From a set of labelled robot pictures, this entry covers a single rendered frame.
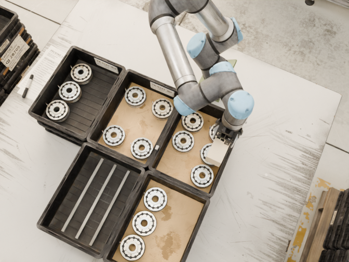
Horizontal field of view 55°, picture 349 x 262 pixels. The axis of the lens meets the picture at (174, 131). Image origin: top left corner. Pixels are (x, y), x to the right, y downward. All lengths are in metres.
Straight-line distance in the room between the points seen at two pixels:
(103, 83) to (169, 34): 0.62
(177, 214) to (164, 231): 0.09
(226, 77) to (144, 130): 0.66
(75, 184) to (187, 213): 0.51
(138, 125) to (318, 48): 1.88
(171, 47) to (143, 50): 0.78
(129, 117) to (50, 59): 0.62
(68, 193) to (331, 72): 2.22
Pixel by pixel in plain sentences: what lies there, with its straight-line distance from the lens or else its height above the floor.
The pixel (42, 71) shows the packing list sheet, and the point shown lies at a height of 0.70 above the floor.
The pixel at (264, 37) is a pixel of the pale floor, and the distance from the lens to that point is 2.96.
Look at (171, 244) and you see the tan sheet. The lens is 1.49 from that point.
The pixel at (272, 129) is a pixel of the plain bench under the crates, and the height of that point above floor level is 0.70.
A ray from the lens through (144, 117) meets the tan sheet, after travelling 1.61.
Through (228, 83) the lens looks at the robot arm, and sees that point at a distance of 1.03.
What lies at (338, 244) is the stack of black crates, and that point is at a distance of 2.18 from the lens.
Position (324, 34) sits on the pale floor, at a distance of 3.15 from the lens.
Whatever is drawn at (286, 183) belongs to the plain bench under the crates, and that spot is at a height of 0.70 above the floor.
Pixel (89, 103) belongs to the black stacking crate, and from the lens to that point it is 1.68.
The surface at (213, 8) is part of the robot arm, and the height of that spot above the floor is 1.26.
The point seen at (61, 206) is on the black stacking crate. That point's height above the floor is 0.83.
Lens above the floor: 2.32
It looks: 70 degrees down
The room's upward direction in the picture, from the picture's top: 3 degrees clockwise
